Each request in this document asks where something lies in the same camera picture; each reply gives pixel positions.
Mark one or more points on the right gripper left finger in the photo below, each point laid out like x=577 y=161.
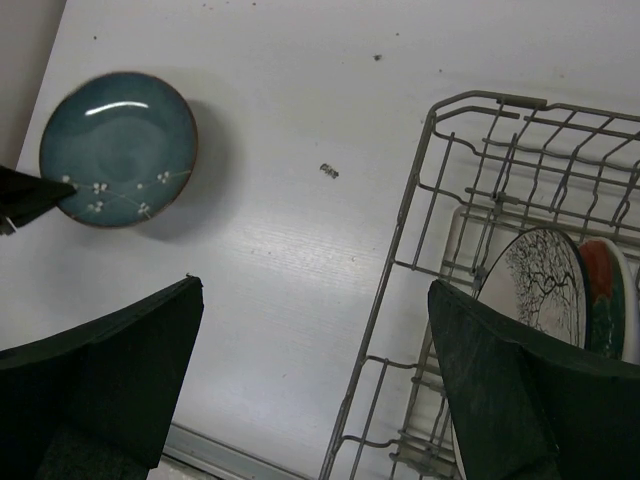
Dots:
x=97 y=401

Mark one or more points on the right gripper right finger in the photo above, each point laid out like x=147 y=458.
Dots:
x=525 y=405

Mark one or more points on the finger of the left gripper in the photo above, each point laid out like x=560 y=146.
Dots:
x=6 y=227
x=24 y=198

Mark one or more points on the teal plate white flowers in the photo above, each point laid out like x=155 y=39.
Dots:
x=126 y=142

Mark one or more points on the cream plate tree pattern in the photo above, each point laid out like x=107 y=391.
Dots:
x=540 y=280

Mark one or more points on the red plate blue flower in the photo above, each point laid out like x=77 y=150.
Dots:
x=614 y=325

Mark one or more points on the aluminium rail frame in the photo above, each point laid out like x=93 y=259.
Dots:
x=220 y=459

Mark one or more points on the grey wire dish rack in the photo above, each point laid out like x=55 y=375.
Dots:
x=488 y=166

